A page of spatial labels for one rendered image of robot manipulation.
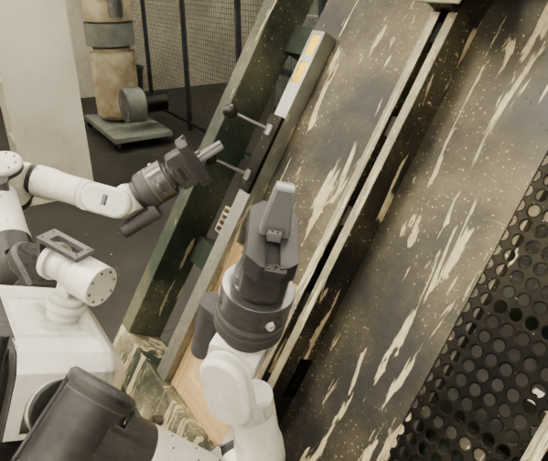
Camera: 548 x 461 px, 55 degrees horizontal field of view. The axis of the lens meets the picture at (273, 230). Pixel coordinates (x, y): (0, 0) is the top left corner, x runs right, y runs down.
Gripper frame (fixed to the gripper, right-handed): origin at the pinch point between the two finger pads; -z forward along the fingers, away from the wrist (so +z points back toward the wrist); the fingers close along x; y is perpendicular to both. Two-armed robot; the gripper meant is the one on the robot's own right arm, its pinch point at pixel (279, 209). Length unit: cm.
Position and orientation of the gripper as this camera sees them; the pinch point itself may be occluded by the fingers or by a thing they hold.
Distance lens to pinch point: 55.5
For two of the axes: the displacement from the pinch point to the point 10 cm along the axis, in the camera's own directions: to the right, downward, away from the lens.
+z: -2.1, 7.9, 5.8
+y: 9.8, 1.8, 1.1
